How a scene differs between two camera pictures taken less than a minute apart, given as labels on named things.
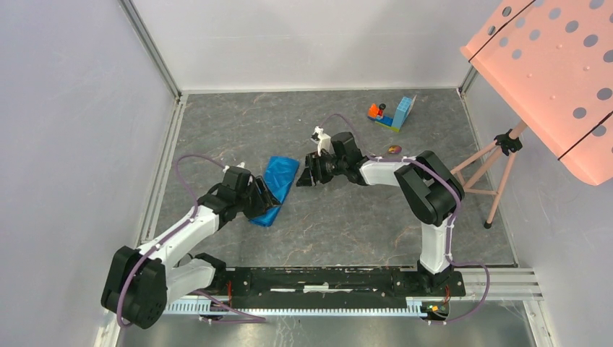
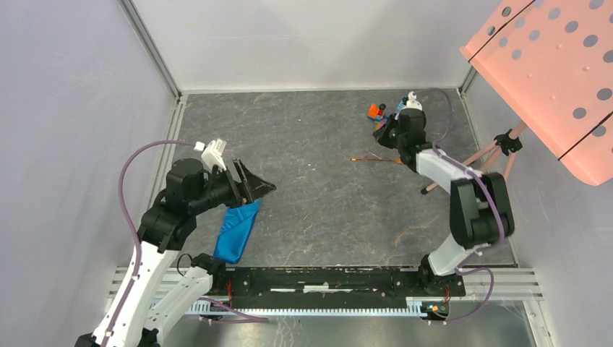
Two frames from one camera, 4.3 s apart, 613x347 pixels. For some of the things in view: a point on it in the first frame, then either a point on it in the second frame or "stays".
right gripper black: [314, 162] to [379, 135]
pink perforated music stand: [553, 60] stays
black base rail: [325, 286] stays
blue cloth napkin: [279, 172] to [238, 223]
